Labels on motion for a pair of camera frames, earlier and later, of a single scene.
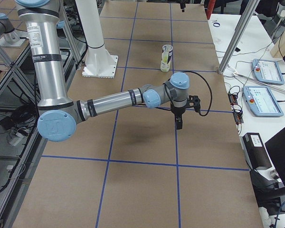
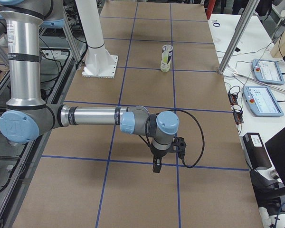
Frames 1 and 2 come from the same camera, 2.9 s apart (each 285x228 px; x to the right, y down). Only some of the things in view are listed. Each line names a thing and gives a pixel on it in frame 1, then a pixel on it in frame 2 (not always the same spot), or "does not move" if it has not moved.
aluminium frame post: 249,11 does not move
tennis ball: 165,56 does not move
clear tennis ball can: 166,53 does not move
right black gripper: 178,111 -> 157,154
